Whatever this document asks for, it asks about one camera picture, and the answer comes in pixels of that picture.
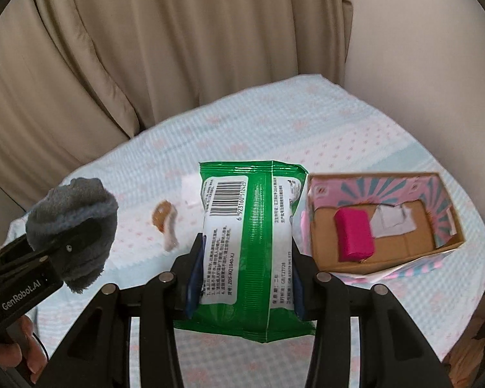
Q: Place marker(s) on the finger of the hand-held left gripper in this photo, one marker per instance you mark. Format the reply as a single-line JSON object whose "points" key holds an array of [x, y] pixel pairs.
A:
{"points": [[69, 247]]}

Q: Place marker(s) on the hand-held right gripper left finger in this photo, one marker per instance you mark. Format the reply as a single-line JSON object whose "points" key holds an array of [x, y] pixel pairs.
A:
{"points": [[195, 268]]}

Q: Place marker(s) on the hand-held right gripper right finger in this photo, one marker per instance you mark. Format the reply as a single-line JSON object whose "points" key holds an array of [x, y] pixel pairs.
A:
{"points": [[301, 291]]}

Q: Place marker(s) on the grey fleece cloth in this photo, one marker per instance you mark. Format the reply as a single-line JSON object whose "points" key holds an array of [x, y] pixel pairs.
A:
{"points": [[74, 202]]}

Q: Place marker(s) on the green wet wipes pack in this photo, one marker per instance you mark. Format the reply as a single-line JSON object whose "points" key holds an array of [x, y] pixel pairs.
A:
{"points": [[246, 250]]}

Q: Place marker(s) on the pink and blue cardboard box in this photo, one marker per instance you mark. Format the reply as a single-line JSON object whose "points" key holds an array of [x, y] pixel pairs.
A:
{"points": [[404, 246]]}

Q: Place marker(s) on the person's left hand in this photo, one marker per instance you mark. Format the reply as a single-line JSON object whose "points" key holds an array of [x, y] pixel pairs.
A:
{"points": [[8, 355]]}

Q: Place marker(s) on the small orange and white toy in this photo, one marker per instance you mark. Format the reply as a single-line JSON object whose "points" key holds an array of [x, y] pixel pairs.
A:
{"points": [[165, 220]]}

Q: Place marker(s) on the pink pouch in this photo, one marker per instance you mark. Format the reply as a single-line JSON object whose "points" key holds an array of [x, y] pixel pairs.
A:
{"points": [[353, 234]]}

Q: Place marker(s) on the white folded cloth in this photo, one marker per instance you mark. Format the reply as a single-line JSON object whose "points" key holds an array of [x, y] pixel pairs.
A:
{"points": [[390, 220]]}

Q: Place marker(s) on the beige curtain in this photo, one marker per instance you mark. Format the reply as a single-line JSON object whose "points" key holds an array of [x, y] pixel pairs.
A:
{"points": [[145, 48]]}

